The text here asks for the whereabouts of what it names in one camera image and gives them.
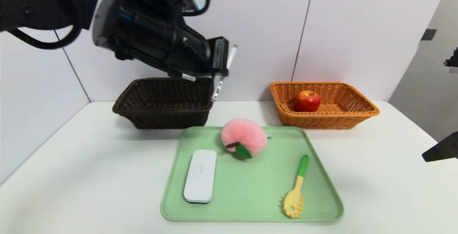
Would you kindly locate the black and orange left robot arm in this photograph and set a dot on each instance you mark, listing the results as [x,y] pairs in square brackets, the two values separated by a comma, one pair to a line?
[150,33]

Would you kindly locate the orange wicker basket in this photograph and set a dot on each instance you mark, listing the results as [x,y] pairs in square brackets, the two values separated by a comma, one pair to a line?
[340,117]

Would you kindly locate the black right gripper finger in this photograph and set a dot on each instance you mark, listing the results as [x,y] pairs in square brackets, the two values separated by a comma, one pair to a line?
[445,148]

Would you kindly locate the white marker pen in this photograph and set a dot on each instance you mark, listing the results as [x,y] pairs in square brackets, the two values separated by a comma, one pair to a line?
[232,57]

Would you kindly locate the dark brown wicker basket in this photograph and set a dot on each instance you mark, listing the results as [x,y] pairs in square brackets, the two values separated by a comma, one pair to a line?
[161,101]

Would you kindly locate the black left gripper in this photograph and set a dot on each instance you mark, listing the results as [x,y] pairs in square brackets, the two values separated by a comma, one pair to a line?
[219,55]

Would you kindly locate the white whiteboard eraser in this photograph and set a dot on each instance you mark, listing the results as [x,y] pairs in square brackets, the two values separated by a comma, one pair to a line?
[200,176]

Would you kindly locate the light green plastic tray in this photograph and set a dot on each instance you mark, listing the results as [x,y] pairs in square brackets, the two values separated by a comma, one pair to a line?
[250,191]

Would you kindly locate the pink plush peach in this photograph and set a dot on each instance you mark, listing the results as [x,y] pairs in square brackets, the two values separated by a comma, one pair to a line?
[247,133]

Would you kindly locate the dark wall plate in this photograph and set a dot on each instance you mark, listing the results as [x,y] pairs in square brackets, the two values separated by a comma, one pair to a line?
[429,34]

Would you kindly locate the red apple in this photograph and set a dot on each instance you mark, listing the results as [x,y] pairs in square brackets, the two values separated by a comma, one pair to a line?
[307,101]

